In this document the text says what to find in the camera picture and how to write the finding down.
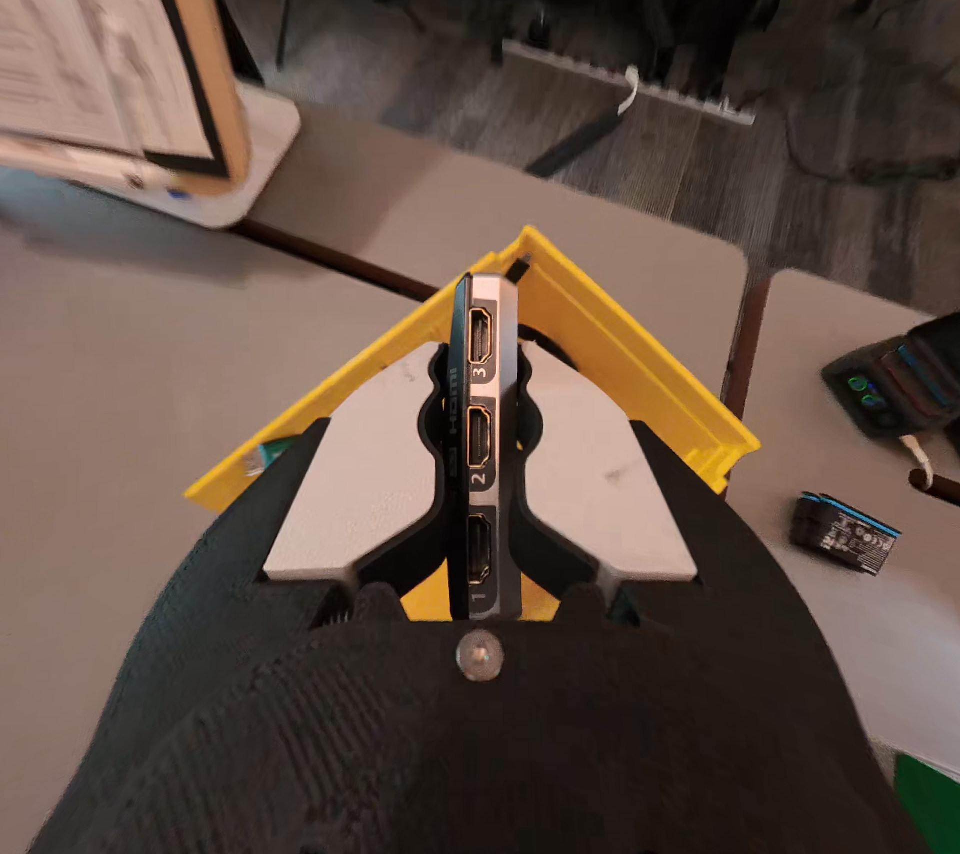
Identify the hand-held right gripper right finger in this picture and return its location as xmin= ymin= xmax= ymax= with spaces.
xmin=516 ymin=338 xmax=700 ymax=589

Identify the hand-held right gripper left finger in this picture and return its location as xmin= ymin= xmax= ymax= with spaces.
xmin=261 ymin=342 xmax=453 ymax=589

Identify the yellow plastic bin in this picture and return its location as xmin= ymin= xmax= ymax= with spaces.
xmin=183 ymin=224 xmax=762 ymax=624

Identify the silver port hub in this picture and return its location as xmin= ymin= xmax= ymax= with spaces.
xmin=447 ymin=272 xmax=521 ymax=622

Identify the black battery charger case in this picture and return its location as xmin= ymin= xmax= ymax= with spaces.
xmin=820 ymin=313 xmax=960 ymax=440

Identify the black flat bar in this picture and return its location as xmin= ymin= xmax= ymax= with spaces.
xmin=523 ymin=110 xmax=625 ymax=178

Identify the white stand base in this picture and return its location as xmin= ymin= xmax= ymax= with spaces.
xmin=90 ymin=80 xmax=303 ymax=230

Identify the white power strip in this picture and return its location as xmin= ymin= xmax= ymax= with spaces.
xmin=501 ymin=39 xmax=756 ymax=125

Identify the green sheet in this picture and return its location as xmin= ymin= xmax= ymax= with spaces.
xmin=891 ymin=753 xmax=960 ymax=854

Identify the wooden clipboard with paper sheet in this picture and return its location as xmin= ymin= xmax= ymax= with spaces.
xmin=0 ymin=0 xmax=250 ymax=197

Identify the black camera battery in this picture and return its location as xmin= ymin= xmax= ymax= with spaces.
xmin=789 ymin=491 xmax=903 ymax=577

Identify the white cable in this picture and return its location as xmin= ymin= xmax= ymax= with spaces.
xmin=898 ymin=433 xmax=936 ymax=489

